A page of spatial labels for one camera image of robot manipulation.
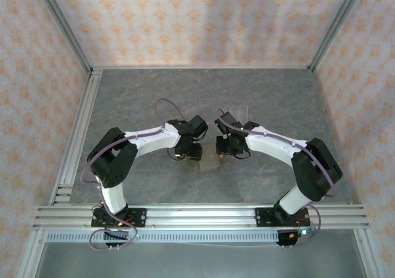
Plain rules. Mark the clear acrylic card stand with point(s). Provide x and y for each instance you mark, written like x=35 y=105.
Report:
x=240 y=111

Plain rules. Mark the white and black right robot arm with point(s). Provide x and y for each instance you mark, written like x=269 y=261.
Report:
x=271 y=148

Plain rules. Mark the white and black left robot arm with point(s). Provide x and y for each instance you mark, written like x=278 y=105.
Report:
x=154 y=144

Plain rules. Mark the grey metal panel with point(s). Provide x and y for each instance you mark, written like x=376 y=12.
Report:
x=200 y=262

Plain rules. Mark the patterned fabric backdrop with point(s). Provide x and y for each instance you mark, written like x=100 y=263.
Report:
x=262 y=13
x=370 y=105
x=24 y=105

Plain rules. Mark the wide aluminium mounting rail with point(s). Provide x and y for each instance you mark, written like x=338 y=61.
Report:
x=200 y=218

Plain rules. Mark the thin aluminium back rail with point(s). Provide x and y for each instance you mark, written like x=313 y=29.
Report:
x=200 y=67

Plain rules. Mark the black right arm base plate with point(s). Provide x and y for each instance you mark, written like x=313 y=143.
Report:
x=262 y=218

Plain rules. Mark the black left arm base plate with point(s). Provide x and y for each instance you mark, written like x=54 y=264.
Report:
x=140 y=218

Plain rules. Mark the aluminium side rail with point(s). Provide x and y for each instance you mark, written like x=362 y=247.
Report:
x=91 y=90

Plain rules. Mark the aluminium frame post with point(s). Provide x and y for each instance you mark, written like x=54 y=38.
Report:
x=335 y=28
x=66 y=28

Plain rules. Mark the aluminium frame leg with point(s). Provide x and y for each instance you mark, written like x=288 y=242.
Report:
x=370 y=253
x=32 y=259

